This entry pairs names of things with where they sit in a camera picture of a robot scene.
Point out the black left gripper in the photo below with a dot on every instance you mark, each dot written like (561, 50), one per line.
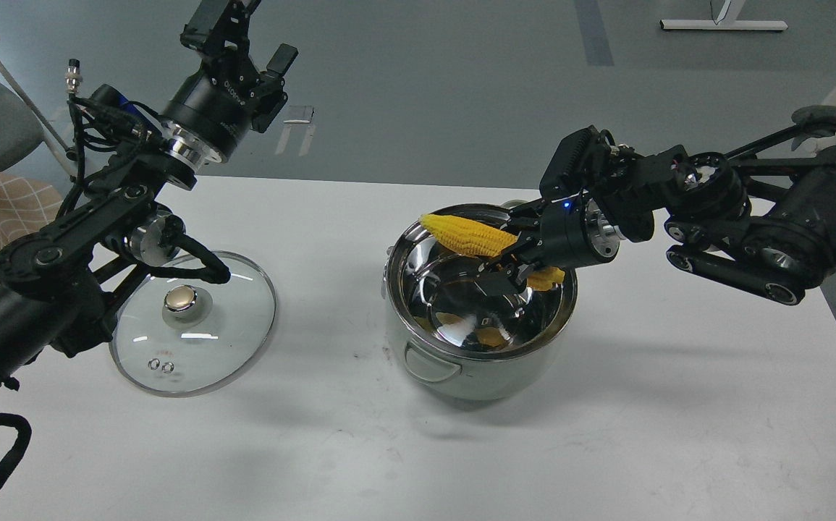
(227, 97)

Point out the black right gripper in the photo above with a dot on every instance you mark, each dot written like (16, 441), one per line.
(567, 234)

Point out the yellow corn cob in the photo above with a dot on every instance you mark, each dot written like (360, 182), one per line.
(473, 238)

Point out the glass pot lid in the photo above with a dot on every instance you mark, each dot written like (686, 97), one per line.
(179, 338)

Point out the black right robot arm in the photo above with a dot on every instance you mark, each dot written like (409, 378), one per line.
(761, 218)

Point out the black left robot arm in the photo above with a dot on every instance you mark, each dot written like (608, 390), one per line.
(63, 286)

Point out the stainless steel pot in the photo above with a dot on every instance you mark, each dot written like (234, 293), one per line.
(451, 337)

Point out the white desk leg base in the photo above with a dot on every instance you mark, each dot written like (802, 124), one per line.
(727, 19)

